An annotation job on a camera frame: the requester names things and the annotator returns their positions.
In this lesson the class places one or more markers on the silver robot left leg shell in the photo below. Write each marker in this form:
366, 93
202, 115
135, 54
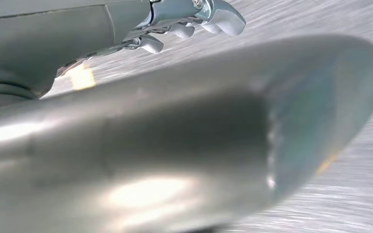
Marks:
173, 144

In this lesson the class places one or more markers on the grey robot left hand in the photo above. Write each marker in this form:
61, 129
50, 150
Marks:
61, 35

